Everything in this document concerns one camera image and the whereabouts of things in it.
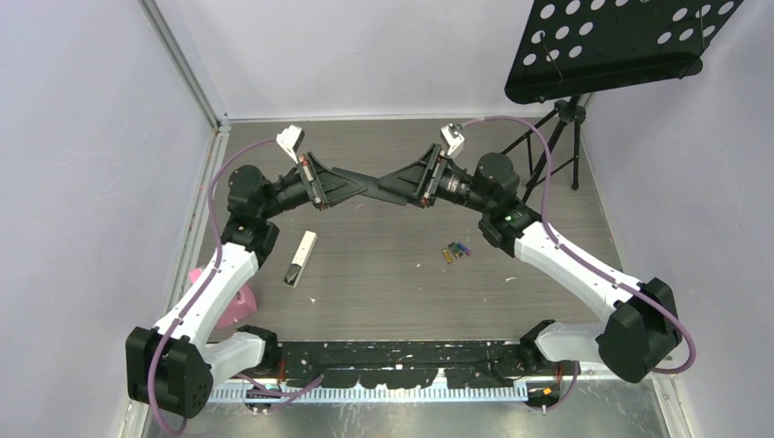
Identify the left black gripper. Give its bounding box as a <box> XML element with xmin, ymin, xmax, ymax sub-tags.
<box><xmin>260</xmin><ymin>152</ymin><xmax>366</xmax><ymax>221</ymax></box>

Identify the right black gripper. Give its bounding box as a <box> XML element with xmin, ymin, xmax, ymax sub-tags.
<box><xmin>379</xmin><ymin>144</ymin><xmax>493</xmax><ymax>214</ymax></box>

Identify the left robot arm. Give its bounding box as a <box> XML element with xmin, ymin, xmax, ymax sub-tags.
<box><xmin>126</xmin><ymin>152</ymin><xmax>407</xmax><ymax>422</ymax></box>

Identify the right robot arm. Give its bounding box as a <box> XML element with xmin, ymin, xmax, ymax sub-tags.
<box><xmin>376</xmin><ymin>144</ymin><xmax>687</xmax><ymax>383</ymax></box>

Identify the white silver prism bar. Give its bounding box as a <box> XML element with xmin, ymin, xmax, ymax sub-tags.
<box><xmin>283</xmin><ymin>231</ymin><xmax>318</xmax><ymax>287</ymax></box>

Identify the blue purple battery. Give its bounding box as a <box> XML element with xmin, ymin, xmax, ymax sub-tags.
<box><xmin>456</xmin><ymin>243</ymin><xmax>472</xmax><ymax>256</ymax></box>

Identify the pink metronome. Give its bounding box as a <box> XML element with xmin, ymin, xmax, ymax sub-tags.
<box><xmin>183</xmin><ymin>268</ymin><xmax>257</xmax><ymax>329</ymax></box>

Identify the black tripod stand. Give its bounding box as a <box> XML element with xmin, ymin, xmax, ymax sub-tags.
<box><xmin>501</xmin><ymin>95</ymin><xmax>587</xmax><ymax>203</ymax></box>

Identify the black perforated music stand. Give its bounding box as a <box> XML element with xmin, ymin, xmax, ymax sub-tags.
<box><xmin>504</xmin><ymin>0</ymin><xmax>741</xmax><ymax>104</ymax></box>

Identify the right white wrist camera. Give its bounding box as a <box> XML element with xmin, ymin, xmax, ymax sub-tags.
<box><xmin>440</xmin><ymin>123</ymin><xmax>465</xmax><ymax>160</ymax></box>

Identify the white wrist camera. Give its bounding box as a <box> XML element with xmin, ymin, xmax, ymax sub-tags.
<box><xmin>276</xmin><ymin>124</ymin><xmax>305</xmax><ymax>164</ymax></box>
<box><xmin>440</xmin><ymin>123</ymin><xmax>465</xmax><ymax>160</ymax></box>

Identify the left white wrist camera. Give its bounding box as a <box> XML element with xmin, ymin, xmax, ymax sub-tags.
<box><xmin>276</xmin><ymin>124</ymin><xmax>305</xmax><ymax>164</ymax></box>

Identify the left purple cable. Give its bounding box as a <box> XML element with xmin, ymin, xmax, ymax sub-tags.
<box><xmin>148</xmin><ymin>137</ymin><xmax>279</xmax><ymax>438</ymax></box>

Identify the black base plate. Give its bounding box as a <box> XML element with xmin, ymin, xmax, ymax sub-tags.
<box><xmin>258</xmin><ymin>340</ymin><xmax>557</xmax><ymax>390</ymax></box>

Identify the white slotted cable duct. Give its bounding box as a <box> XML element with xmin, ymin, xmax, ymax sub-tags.
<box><xmin>209</xmin><ymin>381</ymin><xmax>528</xmax><ymax>404</ymax></box>

